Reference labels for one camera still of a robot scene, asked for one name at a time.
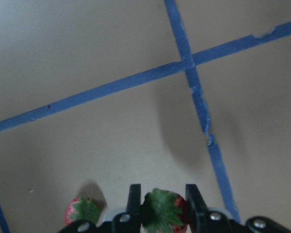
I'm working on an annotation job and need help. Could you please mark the strawberry moved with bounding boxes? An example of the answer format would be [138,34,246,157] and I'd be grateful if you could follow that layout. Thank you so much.
[64,197,101,226]
[141,188,189,233]

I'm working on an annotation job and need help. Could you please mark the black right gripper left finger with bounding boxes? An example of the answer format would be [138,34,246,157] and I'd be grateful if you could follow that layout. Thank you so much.
[112,184,141,233]

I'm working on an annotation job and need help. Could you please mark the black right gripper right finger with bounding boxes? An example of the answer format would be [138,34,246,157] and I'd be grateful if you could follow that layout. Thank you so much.
[185,184,233,233]

